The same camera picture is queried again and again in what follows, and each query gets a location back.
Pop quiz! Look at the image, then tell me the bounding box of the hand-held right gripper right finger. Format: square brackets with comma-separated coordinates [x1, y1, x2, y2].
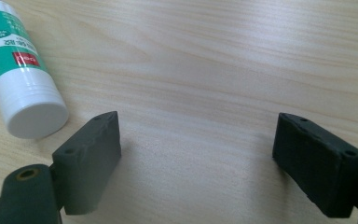
[271, 112, 358, 219]

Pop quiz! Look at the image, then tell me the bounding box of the white green glue stick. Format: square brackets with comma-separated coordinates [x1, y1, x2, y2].
[0, 0, 70, 140]

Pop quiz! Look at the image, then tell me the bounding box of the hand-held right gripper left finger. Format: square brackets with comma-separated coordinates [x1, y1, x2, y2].
[51, 110, 122, 217]

